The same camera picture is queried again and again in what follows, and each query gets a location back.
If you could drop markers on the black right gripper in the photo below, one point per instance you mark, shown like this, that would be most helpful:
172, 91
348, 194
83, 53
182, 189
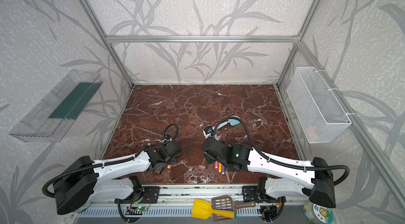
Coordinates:
208, 145

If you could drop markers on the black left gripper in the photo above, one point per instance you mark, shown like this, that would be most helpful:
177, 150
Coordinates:
174, 151

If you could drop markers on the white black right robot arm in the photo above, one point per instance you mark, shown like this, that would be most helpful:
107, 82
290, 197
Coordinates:
293, 178

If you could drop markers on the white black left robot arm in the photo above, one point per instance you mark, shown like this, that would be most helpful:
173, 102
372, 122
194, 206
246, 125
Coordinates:
86, 180

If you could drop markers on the light blue toy shovel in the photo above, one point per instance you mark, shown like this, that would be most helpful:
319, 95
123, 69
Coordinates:
230, 121

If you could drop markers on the brown toy spatula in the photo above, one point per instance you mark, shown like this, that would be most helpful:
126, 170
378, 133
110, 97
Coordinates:
226, 202

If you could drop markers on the yellow toy shovel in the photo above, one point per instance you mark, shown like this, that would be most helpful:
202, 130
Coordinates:
203, 210

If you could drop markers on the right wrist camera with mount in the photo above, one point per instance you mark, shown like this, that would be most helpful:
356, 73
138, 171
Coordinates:
208, 132

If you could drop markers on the green circuit board with wires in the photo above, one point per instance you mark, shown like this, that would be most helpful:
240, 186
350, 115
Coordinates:
136, 210

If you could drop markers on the white wire mesh basket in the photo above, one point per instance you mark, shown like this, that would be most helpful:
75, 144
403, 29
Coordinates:
318, 111

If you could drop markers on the clear plastic wall tray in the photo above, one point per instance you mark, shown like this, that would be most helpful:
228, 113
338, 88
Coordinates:
53, 116

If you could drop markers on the aluminium cage frame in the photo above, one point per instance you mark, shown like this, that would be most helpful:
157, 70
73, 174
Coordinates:
389, 174

